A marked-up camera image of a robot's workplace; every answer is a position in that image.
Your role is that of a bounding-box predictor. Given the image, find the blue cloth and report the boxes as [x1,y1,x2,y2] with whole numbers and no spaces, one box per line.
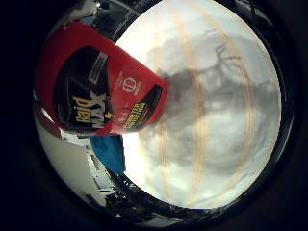
[89,134,126,175]

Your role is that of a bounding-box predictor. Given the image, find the white table cover orange stripes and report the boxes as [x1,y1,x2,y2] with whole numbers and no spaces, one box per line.
[115,0,284,210]

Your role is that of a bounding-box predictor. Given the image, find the red spray bottle black label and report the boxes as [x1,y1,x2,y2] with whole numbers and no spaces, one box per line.
[34,21,168,137]

